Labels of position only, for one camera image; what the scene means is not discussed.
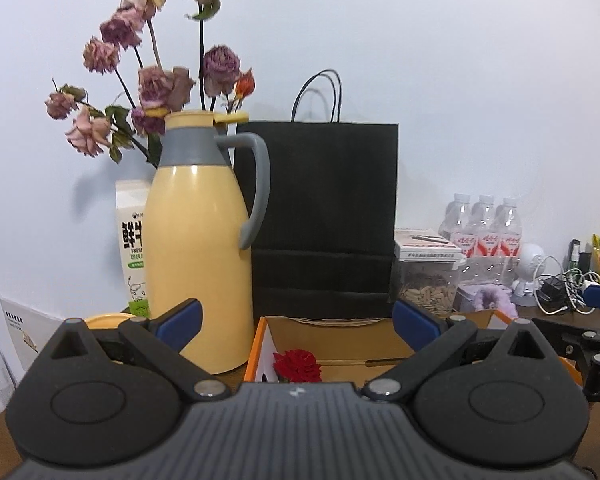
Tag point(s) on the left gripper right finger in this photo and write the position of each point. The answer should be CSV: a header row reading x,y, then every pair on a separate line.
x,y
438,345

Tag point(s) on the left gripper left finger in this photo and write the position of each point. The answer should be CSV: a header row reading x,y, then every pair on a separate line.
x,y
157,344

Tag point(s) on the green glass bottle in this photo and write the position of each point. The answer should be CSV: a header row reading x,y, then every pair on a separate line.
x,y
574,254

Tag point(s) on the white tin container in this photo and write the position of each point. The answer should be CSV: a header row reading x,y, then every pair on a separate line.
x,y
467,298

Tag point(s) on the yellow ceramic mug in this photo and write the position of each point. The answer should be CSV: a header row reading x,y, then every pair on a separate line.
x,y
108,321

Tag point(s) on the clear jar of seeds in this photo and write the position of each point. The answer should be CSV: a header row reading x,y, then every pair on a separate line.
x,y
429,285

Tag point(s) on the white round robot speaker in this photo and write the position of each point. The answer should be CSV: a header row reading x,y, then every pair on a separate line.
x,y
530,264

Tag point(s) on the purple fluffy headband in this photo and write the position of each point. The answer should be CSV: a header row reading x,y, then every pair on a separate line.
x,y
494,297

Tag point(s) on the orange cardboard box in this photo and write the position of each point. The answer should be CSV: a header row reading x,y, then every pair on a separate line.
x,y
347,350

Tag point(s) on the white red small box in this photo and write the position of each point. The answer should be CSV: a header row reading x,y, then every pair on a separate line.
x,y
415,245

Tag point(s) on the right water bottle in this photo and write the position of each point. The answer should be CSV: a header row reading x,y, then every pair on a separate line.
x,y
507,225

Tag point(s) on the water bottle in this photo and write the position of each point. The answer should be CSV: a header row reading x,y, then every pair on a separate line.
x,y
507,225
480,227
455,225

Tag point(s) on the left water bottle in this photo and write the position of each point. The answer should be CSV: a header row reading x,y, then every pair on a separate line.
x,y
455,225

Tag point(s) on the middle water bottle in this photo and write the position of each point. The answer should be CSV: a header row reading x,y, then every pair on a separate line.
x,y
480,227

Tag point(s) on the white leaflet card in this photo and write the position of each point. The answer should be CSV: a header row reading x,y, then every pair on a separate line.
x,y
27,331

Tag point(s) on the black paper shopping bag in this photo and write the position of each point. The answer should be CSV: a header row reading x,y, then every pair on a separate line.
x,y
325,248

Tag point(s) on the red fabric flower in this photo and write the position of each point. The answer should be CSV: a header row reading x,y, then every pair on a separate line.
x,y
297,365

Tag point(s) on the white green milk carton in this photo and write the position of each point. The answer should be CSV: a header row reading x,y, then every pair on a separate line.
x,y
131,196

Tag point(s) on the dried rose bouquet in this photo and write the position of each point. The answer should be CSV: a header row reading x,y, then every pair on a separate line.
x,y
140,123

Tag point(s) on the yellow thermos jug grey handle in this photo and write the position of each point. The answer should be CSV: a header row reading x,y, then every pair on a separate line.
x,y
204,209

